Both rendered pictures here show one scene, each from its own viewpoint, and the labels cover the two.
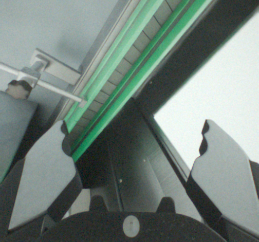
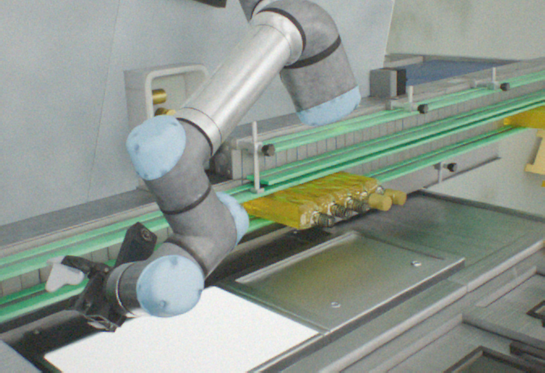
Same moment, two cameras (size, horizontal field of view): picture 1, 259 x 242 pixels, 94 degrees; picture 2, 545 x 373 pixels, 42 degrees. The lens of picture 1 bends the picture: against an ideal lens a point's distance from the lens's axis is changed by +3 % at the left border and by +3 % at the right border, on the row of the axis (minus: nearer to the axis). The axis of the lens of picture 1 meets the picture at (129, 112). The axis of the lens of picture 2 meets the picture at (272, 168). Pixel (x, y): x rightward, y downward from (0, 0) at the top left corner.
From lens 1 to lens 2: 1.15 m
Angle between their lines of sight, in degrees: 63
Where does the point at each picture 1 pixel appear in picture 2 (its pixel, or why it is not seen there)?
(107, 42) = (36, 241)
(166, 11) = (104, 255)
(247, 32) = not seen: hidden behind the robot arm
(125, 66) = (32, 277)
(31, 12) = not seen: outside the picture
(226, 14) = not seen: hidden behind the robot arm
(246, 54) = (156, 323)
